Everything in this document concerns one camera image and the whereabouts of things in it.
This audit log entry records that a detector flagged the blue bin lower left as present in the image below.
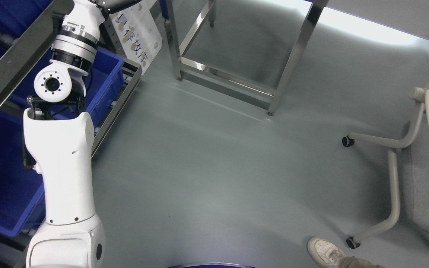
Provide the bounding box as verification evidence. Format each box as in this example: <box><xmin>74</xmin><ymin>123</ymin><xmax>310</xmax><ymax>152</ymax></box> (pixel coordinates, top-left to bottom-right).
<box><xmin>0</xmin><ymin>48</ymin><xmax>124</xmax><ymax>236</ymax></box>

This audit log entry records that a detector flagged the metal shelf rack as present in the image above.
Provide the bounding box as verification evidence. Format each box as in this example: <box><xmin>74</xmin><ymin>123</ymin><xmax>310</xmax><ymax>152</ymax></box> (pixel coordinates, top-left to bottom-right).
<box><xmin>0</xmin><ymin>0</ymin><xmax>143</xmax><ymax>268</ymax></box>

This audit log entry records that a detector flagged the stainless steel desk frame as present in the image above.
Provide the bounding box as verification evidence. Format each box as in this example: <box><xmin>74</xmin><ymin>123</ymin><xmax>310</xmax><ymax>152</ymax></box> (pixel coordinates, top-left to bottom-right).
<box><xmin>161</xmin><ymin>0</ymin><xmax>429</xmax><ymax>121</ymax></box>

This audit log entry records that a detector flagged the grey office chair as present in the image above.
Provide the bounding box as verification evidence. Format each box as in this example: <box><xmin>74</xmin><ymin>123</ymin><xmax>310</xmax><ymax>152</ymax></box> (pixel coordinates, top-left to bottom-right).
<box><xmin>342</xmin><ymin>83</ymin><xmax>429</xmax><ymax>249</ymax></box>

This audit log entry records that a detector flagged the white paper sign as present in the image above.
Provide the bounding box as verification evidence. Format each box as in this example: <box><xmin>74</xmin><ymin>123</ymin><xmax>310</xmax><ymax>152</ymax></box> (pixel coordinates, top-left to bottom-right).
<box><xmin>109</xmin><ymin>0</ymin><xmax>162</xmax><ymax>75</ymax></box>

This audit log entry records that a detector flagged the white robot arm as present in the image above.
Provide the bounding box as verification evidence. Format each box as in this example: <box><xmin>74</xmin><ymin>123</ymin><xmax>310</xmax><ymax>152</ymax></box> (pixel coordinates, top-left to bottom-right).
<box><xmin>23</xmin><ymin>0</ymin><xmax>106</xmax><ymax>268</ymax></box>

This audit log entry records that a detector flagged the white sneaker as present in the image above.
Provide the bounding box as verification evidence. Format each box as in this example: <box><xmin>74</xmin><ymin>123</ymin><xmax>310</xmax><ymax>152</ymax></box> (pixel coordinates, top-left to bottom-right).
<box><xmin>307</xmin><ymin>237</ymin><xmax>348</xmax><ymax>268</ymax></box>

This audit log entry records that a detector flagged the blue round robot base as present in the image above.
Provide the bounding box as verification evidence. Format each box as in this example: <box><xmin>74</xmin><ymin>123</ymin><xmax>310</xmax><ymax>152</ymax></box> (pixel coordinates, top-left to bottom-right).
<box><xmin>170</xmin><ymin>262</ymin><xmax>253</xmax><ymax>268</ymax></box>

